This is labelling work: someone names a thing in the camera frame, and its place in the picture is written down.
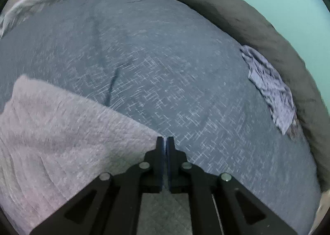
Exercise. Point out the blue crumpled garment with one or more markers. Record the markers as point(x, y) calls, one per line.
point(270, 87)

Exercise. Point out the blue patterned bed sheet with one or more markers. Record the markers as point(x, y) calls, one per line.
point(154, 69)

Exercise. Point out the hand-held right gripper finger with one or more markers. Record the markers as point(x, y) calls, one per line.
point(169, 165)
point(162, 165)

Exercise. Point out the grey quilted sweater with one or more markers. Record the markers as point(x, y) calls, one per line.
point(64, 134)

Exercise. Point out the dark grey long pillow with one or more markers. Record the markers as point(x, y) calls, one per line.
point(232, 10)

